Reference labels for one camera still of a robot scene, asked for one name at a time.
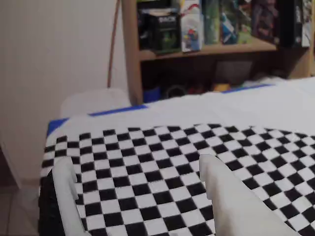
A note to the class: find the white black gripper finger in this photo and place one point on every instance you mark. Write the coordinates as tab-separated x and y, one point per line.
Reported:
64	196

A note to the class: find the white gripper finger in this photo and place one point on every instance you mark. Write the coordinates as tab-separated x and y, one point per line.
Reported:
233	209

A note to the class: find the white cartoon game box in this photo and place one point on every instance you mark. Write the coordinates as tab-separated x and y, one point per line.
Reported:
192	29

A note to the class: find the blue green game box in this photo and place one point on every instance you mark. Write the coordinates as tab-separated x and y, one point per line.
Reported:
233	24

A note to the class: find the black game box green print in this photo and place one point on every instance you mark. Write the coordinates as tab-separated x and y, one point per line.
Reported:
165	32

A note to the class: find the dark purple game box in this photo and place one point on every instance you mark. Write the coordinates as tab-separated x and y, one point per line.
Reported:
264	19

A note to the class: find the black box white lettering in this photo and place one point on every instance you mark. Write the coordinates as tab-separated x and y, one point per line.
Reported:
290	22

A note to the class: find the blue tape strip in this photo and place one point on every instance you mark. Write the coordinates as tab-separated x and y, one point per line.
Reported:
118	111
56	125
246	88

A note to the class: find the checkerboard printed white sheet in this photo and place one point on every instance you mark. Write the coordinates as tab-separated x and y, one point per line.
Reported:
172	137

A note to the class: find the yellow toy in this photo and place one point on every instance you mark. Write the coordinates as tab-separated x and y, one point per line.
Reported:
221	87

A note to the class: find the blue plastic tub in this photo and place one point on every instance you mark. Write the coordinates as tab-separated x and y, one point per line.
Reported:
152	94

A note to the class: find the light wooden bookshelf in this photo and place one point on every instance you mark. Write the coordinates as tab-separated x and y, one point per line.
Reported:
131	49

